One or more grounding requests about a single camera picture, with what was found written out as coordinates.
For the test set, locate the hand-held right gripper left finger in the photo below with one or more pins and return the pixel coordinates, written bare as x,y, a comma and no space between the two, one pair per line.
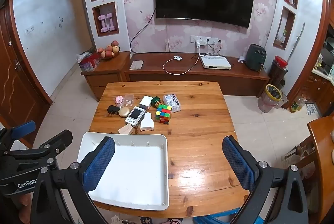
100,161

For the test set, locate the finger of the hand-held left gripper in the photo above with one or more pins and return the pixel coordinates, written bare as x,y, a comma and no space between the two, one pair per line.
60,138
23,128

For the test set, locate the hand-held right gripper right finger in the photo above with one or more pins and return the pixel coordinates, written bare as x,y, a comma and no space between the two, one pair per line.
237,161

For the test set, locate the white plastic tray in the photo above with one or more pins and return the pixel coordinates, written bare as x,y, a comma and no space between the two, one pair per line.
135,174

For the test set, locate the beige wooden block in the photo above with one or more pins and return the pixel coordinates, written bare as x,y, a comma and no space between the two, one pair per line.
125,130

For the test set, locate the gold round compact case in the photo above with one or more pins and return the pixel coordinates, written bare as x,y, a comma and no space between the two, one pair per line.
124,112

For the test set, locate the multicoloured puzzle cube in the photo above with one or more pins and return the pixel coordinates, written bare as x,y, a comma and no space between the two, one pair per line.
163,114

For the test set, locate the person's left hand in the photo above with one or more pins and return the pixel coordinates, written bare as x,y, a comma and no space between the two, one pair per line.
24,201

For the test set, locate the brown wooden door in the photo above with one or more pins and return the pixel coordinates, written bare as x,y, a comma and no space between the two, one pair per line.
15,83

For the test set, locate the black plug adapter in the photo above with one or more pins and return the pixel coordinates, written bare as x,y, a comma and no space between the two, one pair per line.
112,109

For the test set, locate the white plastic scraper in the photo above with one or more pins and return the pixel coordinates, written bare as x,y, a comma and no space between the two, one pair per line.
147,124

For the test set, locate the blue plastic stool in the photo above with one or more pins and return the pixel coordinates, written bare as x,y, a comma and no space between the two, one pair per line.
216,217

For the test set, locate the pink tape roll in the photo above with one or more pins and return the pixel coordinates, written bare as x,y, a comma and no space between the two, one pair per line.
119,101

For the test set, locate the small clear plastic box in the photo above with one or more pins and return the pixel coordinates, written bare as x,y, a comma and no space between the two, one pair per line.
128,100

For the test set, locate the bin with yellow rim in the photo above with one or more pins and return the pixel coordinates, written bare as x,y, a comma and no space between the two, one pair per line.
270,101

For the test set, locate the small wooden side cabinet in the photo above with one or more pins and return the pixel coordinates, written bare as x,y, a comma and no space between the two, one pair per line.
104,80

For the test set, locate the white charger block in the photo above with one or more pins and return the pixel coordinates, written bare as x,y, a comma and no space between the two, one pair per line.
146,102

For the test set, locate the yellow oil bottle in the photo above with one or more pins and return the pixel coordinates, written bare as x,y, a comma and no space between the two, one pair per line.
295,107

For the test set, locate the red snack bag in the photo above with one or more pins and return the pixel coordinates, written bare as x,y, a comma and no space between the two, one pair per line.
88,62

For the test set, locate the green bottle with gold cap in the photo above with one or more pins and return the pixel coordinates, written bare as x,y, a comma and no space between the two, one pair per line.
156,101

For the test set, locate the wooden chair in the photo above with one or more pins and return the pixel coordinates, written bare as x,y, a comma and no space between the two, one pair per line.
322,150

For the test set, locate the clear labelled plastic case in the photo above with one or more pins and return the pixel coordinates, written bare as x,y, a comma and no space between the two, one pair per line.
172,102

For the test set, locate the long wooden television stand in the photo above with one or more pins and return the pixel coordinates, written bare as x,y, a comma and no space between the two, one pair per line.
195,80

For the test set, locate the dark jar with red lid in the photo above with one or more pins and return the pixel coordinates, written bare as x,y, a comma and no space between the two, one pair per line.
278,71

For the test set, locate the pile of red apples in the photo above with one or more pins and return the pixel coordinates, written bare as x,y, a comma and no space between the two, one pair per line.
108,51

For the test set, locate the white set-top box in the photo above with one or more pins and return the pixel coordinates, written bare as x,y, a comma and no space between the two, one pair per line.
216,62

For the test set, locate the clear plastic sheet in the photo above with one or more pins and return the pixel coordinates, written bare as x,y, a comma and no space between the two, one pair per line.
136,65

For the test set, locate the wooden kitchen cabinet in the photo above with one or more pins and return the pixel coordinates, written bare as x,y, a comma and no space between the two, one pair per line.
319,90

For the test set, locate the white round charging puck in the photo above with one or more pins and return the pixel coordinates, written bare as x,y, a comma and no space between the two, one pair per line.
178,59

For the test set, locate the pink dumbbell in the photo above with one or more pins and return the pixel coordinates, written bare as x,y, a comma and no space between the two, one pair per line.
111,21
102,24

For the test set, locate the sheathed sword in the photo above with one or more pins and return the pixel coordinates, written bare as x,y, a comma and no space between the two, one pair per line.
297,41

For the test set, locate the white wall socket strip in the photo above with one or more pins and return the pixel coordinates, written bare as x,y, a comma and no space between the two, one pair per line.
204,39

